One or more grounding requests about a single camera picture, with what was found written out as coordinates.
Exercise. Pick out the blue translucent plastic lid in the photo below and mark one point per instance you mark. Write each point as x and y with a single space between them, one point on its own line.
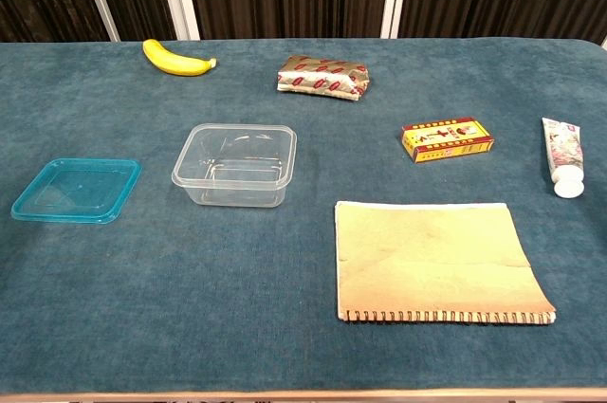
76 189

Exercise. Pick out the clear plastic container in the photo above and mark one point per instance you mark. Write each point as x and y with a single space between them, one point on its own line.
237 170

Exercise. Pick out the yellow and red small box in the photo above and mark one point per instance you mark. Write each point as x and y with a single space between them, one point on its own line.
446 140

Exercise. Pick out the gold foil snack packet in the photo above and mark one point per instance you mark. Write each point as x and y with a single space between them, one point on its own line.
322 78

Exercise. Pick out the tan spiral notebook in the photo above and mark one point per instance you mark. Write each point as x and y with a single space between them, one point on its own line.
436 261

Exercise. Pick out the yellow banana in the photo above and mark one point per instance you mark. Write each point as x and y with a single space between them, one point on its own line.
175 65

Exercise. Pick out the teal tablecloth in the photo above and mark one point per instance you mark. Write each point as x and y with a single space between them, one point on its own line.
142 303

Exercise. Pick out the white toothpaste tube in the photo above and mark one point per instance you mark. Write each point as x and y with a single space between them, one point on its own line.
564 147

